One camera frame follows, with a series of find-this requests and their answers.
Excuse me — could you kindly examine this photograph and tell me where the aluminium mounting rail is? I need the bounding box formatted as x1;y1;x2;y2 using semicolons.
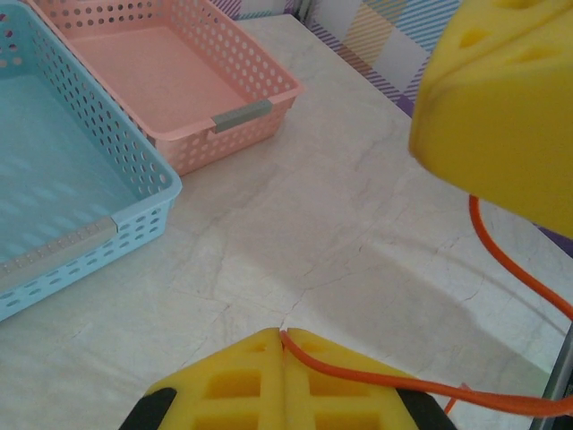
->
540;320;573;420

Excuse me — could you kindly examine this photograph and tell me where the pink plastic basket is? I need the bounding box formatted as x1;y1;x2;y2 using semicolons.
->
26;0;305;176

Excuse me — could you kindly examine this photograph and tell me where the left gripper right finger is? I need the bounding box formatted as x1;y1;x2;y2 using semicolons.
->
282;328;453;430

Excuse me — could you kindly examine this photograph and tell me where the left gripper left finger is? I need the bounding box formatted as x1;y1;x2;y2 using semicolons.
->
118;328;287;430

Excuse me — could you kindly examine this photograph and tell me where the orange cable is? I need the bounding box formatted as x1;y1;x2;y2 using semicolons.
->
279;194;573;416

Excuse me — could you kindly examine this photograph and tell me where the blue plastic basket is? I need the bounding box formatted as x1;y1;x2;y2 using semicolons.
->
0;0;184;323

